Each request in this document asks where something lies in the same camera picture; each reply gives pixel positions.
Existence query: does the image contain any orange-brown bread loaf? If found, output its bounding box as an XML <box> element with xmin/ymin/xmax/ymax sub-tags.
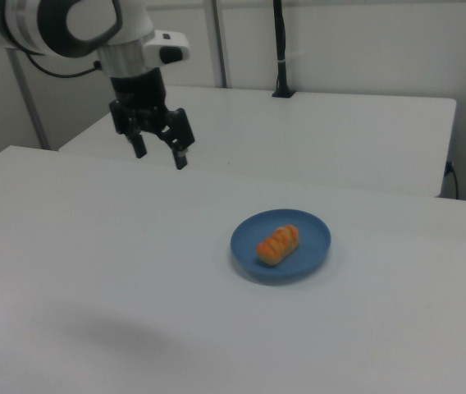
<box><xmin>255</xmin><ymin>224</ymin><xmax>301</xmax><ymax>267</ymax></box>

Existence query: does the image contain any black power cable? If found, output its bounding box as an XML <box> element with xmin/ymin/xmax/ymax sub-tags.
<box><xmin>445</xmin><ymin>161</ymin><xmax>461</xmax><ymax>200</ymax></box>

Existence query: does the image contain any blue round plate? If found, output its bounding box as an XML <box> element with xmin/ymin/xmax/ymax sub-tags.
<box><xmin>230</xmin><ymin>208</ymin><xmax>333</xmax><ymax>286</ymax></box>

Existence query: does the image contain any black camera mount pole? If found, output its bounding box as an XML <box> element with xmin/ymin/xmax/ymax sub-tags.
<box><xmin>272</xmin><ymin>0</ymin><xmax>298</xmax><ymax>99</ymax></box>

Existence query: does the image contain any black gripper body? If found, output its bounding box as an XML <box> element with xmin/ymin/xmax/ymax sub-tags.
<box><xmin>108</xmin><ymin>67</ymin><xmax>168</xmax><ymax>135</ymax></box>

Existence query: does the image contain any white background table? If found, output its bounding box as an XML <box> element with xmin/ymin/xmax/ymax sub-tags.
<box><xmin>57</xmin><ymin>85</ymin><xmax>458</xmax><ymax>199</ymax></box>

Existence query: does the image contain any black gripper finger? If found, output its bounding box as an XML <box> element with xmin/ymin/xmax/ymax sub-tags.
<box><xmin>108</xmin><ymin>99</ymin><xmax>148</xmax><ymax>160</ymax></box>
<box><xmin>155</xmin><ymin>107</ymin><xmax>197</xmax><ymax>171</ymax></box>

